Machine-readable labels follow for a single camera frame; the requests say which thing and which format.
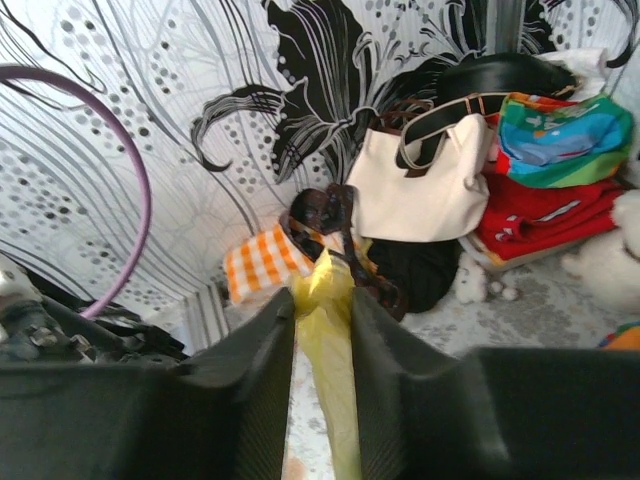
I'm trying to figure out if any yellow trash bag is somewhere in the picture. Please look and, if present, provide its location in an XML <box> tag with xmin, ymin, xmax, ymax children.
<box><xmin>283</xmin><ymin>250</ymin><xmax>362</xmax><ymax>479</ymax></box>

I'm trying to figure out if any red cloth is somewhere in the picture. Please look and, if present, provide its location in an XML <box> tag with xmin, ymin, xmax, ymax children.
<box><xmin>475</xmin><ymin>174</ymin><xmax>625</xmax><ymax>261</ymax></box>

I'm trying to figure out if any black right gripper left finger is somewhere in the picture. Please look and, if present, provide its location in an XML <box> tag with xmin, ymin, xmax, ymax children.
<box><xmin>1</xmin><ymin>289</ymin><xmax>295</xmax><ymax>479</ymax></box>

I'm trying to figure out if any cream canvas tote bag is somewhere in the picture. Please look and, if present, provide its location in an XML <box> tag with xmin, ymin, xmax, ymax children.
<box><xmin>346</xmin><ymin>96</ymin><xmax>496</xmax><ymax>242</ymax></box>

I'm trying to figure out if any black hat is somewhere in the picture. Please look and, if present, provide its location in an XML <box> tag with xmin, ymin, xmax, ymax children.
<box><xmin>436</xmin><ymin>53</ymin><xmax>581</xmax><ymax>104</ymax></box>

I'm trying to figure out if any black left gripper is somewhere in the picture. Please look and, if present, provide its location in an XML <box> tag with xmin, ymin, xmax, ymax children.
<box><xmin>1</xmin><ymin>296</ymin><xmax>188</xmax><ymax>368</ymax></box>

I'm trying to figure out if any white plush lamb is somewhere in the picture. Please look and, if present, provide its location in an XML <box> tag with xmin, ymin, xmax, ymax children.
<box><xmin>561</xmin><ymin>180</ymin><xmax>639</xmax><ymax>314</ymax></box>

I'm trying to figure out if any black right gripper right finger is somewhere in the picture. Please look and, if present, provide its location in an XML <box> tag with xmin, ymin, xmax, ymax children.
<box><xmin>351</xmin><ymin>288</ymin><xmax>639</xmax><ymax>479</ymax></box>

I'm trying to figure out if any brown patterned handbag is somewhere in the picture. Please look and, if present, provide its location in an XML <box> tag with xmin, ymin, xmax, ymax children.
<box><xmin>279</xmin><ymin>183</ymin><xmax>408</xmax><ymax>321</ymax></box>

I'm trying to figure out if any colourful printed cloth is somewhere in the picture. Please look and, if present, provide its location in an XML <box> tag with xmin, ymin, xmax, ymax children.
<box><xmin>495</xmin><ymin>93</ymin><xmax>635</xmax><ymax>189</ymax></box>

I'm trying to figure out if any orange checkered towel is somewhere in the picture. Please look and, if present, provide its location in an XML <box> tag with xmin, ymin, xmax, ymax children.
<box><xmin>223</xmin><ymin>224</ymin><xmax>313</xmax><ymax>306</ymax></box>

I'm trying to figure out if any white plastic basket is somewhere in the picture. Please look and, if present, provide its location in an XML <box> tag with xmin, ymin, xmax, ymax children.
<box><xmin>457</xmin><ymin>234</ymin><xmax>566</xmax><ymax>274</ymax></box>

